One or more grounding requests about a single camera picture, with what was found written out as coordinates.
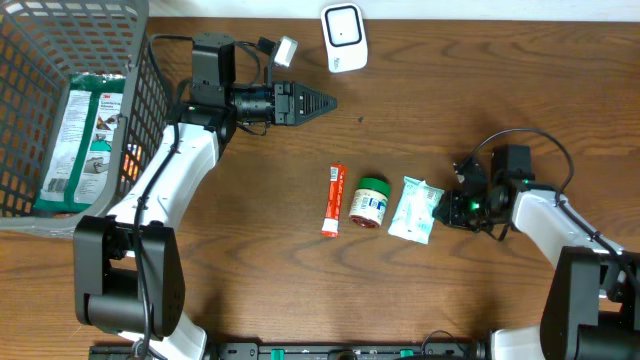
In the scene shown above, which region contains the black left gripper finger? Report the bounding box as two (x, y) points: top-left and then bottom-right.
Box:
(294, 82), (337, 106)
(294, 104), (336, 125)

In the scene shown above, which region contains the green lid cream jar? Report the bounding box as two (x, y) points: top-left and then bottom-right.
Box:
(349, 177), (391, 229)

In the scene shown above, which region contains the white barcode scanner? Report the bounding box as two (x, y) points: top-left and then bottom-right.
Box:
(320, 3), (368, 73)

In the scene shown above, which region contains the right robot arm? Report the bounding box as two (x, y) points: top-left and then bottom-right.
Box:
(433, 145), (639, 359)

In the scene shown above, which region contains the pale green tissue pack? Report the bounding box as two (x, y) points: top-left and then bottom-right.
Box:
(388, 176), (445, 244)

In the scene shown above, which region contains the orange small box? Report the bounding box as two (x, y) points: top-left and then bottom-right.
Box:
(121, 144), (141, 181)

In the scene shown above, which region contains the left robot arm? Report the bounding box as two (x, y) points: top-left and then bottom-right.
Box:
(73, 33), (337, 359)

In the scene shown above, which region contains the green wipes package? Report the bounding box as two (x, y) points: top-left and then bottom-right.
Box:
(35, 74), (126, 213)

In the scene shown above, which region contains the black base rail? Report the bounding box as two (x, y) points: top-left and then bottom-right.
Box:
(89, 341), (481, 360)

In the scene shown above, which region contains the grey plastic basket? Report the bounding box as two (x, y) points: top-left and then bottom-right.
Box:
(1, 0), (170, 238)

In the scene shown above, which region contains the red white tube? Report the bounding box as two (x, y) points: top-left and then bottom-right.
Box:
(321, 164), (347, 238)

